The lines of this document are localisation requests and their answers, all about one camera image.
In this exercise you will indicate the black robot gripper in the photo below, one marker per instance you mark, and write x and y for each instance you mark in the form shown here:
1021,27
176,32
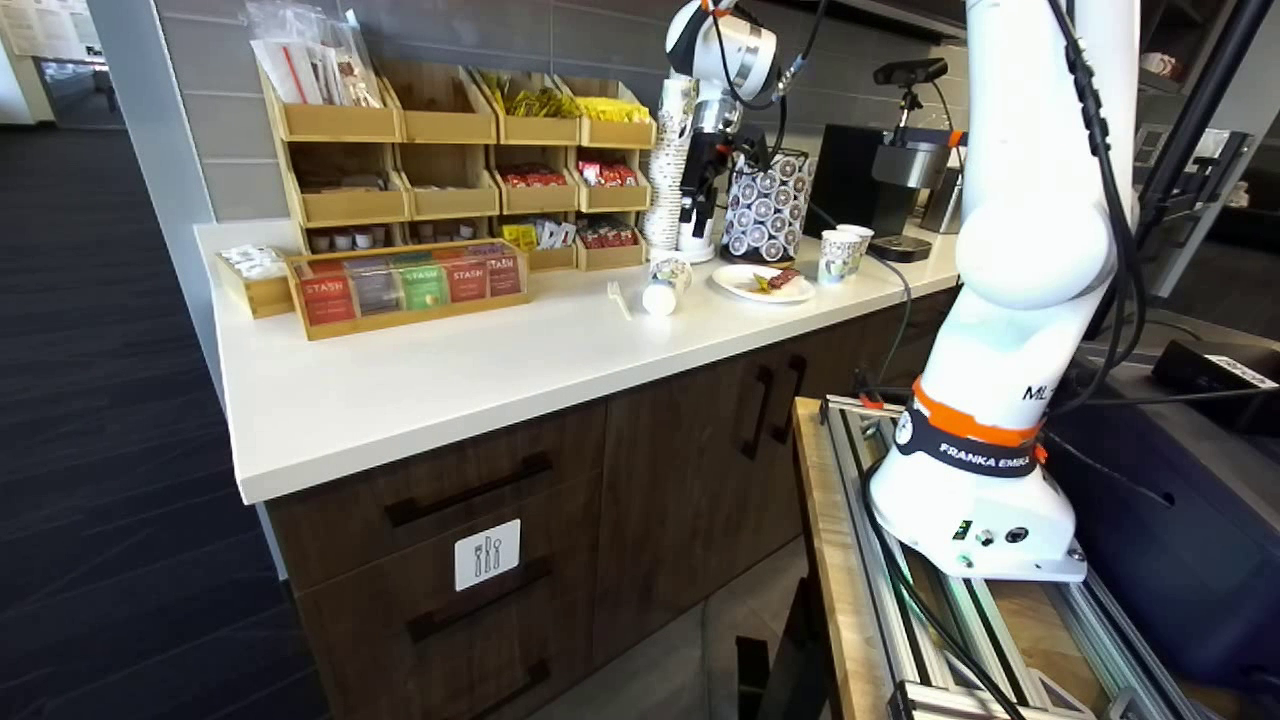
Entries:
710,151

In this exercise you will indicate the patterned paper coffee cup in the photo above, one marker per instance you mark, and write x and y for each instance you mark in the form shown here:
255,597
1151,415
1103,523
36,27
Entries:
664,280

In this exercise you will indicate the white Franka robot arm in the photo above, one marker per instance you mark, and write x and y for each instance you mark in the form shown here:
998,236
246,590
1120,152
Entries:
1026,201

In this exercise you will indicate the red jam cup pile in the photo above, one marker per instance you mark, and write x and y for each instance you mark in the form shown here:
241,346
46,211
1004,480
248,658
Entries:
608,236

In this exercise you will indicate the upright white paper cup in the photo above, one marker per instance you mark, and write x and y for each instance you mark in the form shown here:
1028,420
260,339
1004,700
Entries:
832,256
862,241

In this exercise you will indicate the black coffee machine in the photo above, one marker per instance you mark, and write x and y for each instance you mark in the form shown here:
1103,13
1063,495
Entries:
915,160

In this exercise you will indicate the dark wood counter cabinet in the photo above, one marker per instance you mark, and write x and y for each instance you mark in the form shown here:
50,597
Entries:
624,480

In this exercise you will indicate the stack of patterned paper cups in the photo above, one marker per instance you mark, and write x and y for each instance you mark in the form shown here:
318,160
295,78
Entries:
671,160

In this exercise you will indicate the white paper plate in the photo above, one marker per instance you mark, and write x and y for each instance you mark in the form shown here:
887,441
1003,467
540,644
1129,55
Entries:
760,280

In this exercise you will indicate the large red packet pile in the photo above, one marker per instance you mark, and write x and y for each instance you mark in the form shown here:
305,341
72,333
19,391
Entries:
607,175

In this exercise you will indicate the white plastic stirrer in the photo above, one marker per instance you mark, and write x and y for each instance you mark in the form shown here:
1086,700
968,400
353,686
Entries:
624,299

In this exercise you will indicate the black box appliance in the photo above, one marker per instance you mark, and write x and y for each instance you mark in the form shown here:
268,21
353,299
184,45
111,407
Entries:
840,180

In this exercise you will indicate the bright yellow packet pile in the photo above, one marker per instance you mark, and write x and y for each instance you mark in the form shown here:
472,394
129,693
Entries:
615,110

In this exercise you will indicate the white sachet pile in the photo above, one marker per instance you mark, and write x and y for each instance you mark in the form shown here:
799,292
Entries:
559,235

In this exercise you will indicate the small red packet pile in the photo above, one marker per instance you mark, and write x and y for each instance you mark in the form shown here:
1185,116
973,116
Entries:
532,179

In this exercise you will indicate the yellow tea bag pile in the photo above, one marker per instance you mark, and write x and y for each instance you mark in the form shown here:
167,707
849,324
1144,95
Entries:
517,236

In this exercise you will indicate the dark yellow packet pile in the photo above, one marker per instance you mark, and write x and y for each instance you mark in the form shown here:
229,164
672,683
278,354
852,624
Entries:
525,98

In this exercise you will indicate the bamboo tiered organizer rack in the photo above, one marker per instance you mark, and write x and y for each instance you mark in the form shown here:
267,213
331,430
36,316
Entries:
463,175

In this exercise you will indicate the bamboo tea box clear lid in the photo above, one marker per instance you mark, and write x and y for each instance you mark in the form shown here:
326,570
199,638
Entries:
405,289

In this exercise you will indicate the white cabinet label sticker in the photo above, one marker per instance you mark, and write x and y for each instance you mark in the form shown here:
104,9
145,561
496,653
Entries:
486,555

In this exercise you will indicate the clear wrapped stirrer bundle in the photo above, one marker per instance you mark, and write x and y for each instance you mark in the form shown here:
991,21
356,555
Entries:
313,61

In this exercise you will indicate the small bamboo sachet box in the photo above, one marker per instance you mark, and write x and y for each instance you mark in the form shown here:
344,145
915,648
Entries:
259,280

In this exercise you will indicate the black metal pole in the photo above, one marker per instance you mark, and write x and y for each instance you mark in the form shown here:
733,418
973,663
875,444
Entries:
1206,114

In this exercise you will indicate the dark blue cushioned seat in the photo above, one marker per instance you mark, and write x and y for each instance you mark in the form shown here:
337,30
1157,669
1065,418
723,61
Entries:
1174,523

